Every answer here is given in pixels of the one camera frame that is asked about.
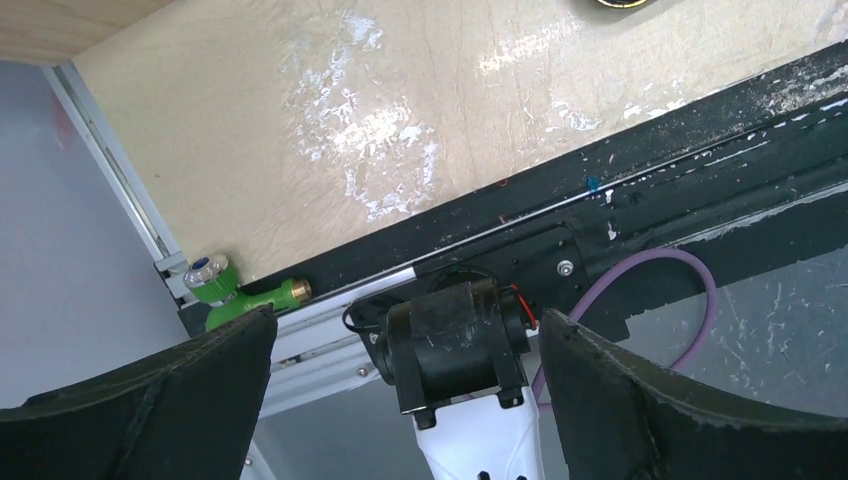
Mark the black table front rail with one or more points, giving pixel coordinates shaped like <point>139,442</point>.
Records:
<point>751,179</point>

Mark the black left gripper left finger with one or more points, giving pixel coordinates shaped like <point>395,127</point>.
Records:
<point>187,412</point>

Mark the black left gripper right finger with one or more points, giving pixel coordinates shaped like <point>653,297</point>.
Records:
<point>621,416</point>

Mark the aluminium frame rail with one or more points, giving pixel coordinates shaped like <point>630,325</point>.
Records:
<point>325,412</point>

